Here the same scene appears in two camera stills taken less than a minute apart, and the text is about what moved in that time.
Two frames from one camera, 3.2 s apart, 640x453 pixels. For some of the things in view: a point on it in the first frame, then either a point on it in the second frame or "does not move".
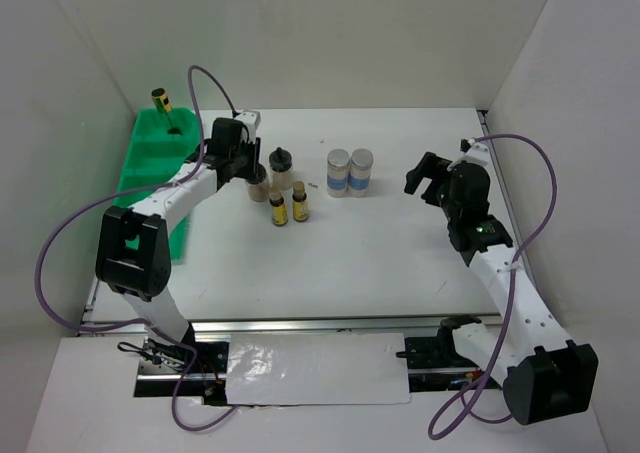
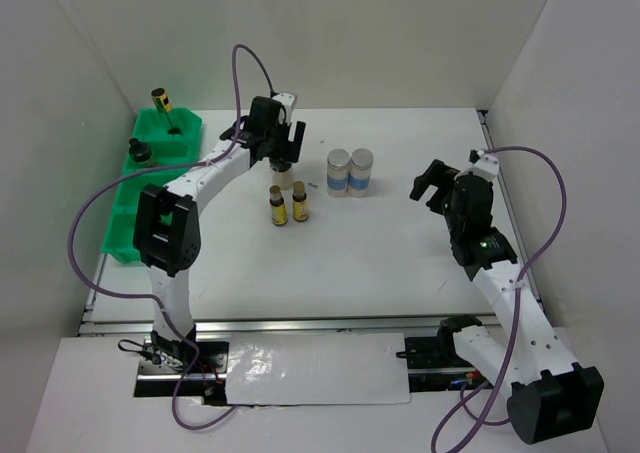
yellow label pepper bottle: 161,100 does not move
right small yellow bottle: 300,202 does not move
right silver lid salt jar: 361,163 does not move
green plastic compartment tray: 159,145 does not move
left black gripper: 252,151 → 286,149
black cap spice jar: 258,188 → 139,151
